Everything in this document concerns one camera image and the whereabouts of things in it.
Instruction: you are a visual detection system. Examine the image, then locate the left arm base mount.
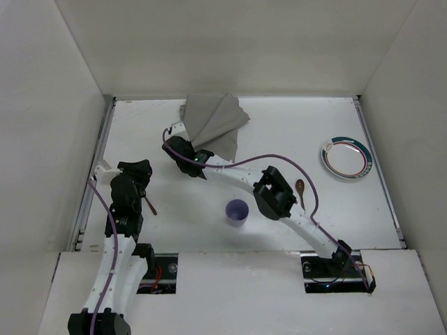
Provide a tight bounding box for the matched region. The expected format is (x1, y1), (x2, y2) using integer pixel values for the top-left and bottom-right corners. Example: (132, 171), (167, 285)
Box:
(137, 253), (179, 295)

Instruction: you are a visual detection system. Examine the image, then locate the brown wooden fork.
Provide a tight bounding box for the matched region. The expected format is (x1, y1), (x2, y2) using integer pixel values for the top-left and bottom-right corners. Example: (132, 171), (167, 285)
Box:
(140, 190), (158, 216)

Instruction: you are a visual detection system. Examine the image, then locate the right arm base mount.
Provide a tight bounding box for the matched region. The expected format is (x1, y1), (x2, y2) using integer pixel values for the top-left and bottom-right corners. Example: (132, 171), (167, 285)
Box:
(300, 254), (376, 294)

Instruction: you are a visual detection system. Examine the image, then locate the white plate green rim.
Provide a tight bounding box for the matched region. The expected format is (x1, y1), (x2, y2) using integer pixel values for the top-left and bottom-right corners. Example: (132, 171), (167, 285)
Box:
(320, 136), (373, 180)

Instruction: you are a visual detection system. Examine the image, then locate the brown wooden spoon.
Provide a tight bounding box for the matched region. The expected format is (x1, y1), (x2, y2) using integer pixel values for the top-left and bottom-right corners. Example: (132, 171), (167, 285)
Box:
(295, 179), (305, 211)

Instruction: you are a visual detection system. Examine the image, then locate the purple plastic cup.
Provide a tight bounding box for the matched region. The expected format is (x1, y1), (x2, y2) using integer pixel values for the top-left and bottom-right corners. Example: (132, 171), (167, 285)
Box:
(225, 199), (249, 228)

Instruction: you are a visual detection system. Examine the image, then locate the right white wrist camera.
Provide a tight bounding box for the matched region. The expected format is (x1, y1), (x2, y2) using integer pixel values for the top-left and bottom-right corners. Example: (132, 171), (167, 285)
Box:
(168, 121), (187, 136)

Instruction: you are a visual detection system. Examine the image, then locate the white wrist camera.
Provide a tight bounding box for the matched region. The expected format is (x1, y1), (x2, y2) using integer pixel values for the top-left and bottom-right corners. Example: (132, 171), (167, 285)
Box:
(168, 121), (187, 136)
(94, 159), (122, 185)

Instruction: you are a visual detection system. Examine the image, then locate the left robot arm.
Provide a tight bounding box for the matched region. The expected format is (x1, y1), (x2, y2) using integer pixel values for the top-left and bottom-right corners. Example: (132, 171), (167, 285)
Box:
(68, 159), (154, 334)

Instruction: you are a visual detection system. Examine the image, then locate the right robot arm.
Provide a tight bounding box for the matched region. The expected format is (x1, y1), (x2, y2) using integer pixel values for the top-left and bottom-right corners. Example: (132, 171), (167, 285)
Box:
(162, 136), (351, 268)

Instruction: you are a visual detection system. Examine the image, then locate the grey cloth placemat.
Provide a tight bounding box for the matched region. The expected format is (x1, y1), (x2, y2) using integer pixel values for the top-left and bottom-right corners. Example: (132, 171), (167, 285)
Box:
(179, 94), (250, 162)

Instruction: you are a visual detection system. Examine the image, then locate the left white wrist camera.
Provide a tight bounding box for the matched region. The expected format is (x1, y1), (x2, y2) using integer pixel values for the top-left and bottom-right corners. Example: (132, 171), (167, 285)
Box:
(94, 159), (122, 185)

